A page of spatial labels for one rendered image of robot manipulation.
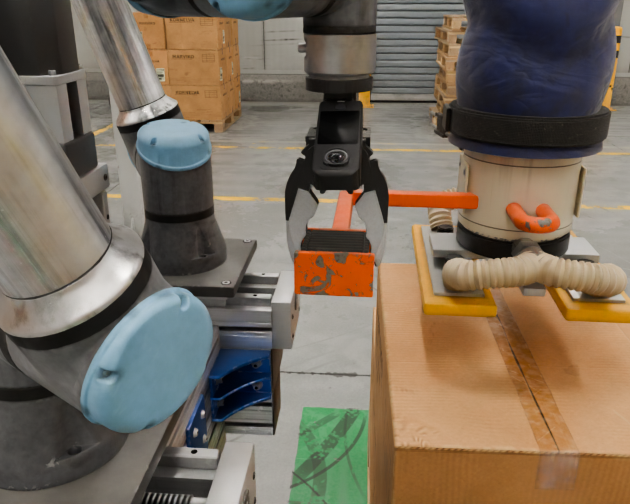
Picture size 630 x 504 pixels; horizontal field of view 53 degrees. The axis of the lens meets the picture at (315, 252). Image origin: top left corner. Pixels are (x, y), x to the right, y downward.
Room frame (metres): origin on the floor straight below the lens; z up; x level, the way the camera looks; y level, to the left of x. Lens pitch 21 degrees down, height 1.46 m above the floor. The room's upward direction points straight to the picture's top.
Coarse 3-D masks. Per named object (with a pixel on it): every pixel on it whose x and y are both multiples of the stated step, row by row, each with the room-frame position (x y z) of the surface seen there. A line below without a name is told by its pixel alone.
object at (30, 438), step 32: (0, 416) 0.48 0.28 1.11; (32, 416) 0.48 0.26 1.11; (64, 416) 0.50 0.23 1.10; (0, 448) 0.47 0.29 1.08; (32, 448) 0.47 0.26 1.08; (64, 448) 0.49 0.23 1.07; (96, 448) 0.50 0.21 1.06; (0, 480) 0.47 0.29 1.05; (32, 480) 0.47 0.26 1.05; (64, 480) 0.47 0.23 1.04
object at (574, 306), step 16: (560, 288) 0.84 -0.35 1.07; (560, 304) 0.80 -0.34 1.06; (576, 304) 0.79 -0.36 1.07; (592, 304) 0.79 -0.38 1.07; (608, 304) 0.79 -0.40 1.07; (624, 304) 0.79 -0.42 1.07; (576, 320) 0.77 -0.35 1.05; (592, 320) 0.77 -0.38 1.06; (608, 320) 0.77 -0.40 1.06; (624, 320) 0.76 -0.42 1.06
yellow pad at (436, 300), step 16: (416, 240) 1.04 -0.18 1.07; (416, 256) 0.97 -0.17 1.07; (432, 256) 0.95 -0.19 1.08; (448, 256) 0.89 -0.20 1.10; (432, 272) 0.88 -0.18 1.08; (432, 288) 0.84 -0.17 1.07; (432, 304) 0.79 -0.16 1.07; (448, 304) 0.79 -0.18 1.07; (464, 304) 0.79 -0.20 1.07; (480, 304) 0.79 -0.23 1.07
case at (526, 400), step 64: (384, 320) 0.98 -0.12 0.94; (448, 320) 0.98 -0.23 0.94; (512, 320) 0.98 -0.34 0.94; (384, 384) 0.88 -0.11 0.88; (448, 384) 0.79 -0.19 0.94; (512, 384) 0.79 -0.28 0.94; (576, 384) 0.79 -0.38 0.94; (384, 448) 0.81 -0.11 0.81; (448, 448) 0.65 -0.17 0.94; (512, 448) 0.64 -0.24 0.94; (576, 448) 0.64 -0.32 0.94
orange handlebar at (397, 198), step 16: (400, 192) 0.91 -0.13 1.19; (416, 192) 0.91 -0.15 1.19; (432, 192) 0.92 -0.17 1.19; (448, 192) 0.92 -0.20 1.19; (336, 208) 0.84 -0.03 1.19; (352, 208) 0.88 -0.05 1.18; (464, 208) 0.90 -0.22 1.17; (512, 208) 0.85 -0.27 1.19; (544, 208) 0.84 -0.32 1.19; (336, 224) 0.77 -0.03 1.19; (528, 224) 0.79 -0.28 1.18; (544, 224) 0.79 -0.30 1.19
